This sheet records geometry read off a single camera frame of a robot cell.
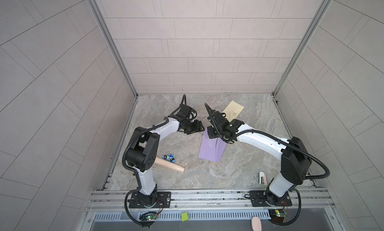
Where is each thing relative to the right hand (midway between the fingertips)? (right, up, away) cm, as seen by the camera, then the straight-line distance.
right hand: (208, 132), depth 85 cm
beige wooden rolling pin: (-22, -17, -4) cm, 28 cm away
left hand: (-2, +2, +5) cm, 6 cm away
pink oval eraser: (+20, -36, -20) cm, 46 cm away
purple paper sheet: (+2, -11, +4) cm, 12 cm away
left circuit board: (-28, -33, -20) cm, 48 cm away
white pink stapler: (+27, -23, -8) cm, 36 cm away
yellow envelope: (+19, +11, +21) cm, 30 cm away
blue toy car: (-22, -14, -2) cm, 26 cm away
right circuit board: (+31, -35, -17) cm, 50 cm away
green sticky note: (-12, -33, -20) cm, 41 cm away
